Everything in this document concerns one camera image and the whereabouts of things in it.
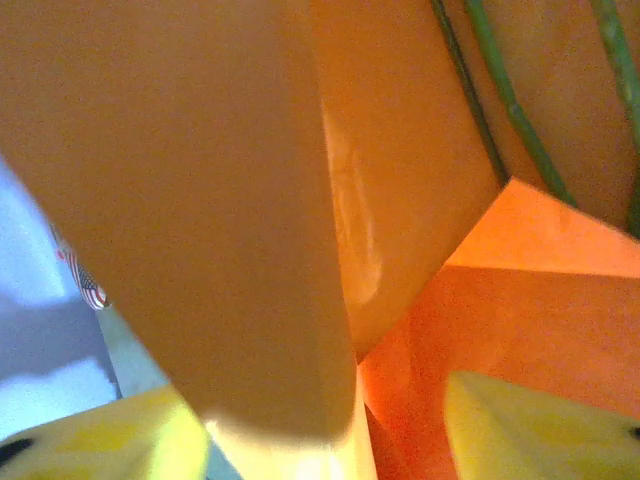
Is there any striped printed pouch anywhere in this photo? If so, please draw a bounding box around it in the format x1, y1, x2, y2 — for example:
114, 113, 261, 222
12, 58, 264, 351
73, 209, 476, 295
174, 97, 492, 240
49, 224, 112, 311

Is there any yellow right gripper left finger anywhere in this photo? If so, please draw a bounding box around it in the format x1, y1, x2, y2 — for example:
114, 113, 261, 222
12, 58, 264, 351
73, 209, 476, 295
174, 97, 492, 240
0, 385, 210, 480

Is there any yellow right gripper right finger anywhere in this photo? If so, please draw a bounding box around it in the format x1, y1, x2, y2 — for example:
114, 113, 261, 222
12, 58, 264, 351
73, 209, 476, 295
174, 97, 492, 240
443, 371, 640, 480

